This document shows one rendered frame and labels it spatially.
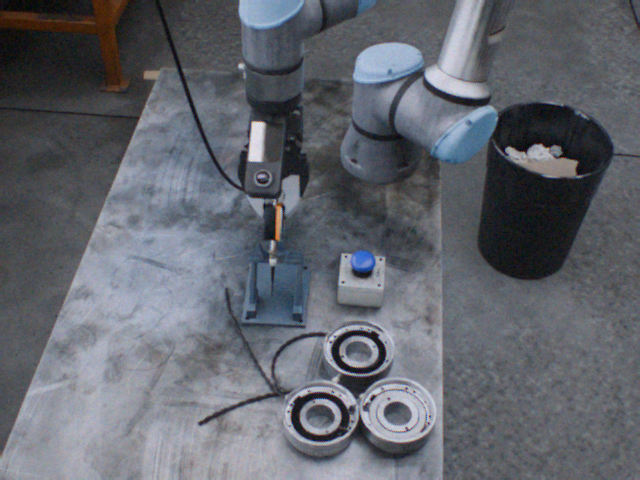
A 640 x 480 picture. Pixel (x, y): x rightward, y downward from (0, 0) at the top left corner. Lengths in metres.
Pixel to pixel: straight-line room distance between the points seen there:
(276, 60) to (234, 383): 0.49
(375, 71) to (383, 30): 2.12
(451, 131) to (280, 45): 0.45
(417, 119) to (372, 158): 0.16
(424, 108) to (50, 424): 0.75
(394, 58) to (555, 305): 1.22
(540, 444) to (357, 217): 0.94
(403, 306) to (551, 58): 2.29
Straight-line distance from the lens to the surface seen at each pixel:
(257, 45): 1.00
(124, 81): 3.26
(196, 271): 1.38
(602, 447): 2.24
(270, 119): 1.07
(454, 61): 1.35
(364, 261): 1.29
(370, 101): 1.45
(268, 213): 1.16
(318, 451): 1.14
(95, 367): 1.29
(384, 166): 1.52
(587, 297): 2.54
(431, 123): 1.38
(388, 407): 1.20
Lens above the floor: 1.81
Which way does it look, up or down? 45 degrees down
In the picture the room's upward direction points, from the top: 2 degrees clockwise
